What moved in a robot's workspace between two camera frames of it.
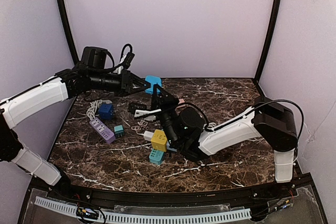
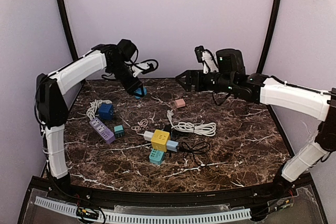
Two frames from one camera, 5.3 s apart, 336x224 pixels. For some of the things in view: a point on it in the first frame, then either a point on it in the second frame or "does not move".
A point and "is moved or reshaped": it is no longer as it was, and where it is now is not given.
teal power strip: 156,157 does not move
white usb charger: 148,135 does not move
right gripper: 163,106 -> 196,80
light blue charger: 170,149 does not move
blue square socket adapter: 153,80 is moved or reshaped
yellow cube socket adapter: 159,140 does not move
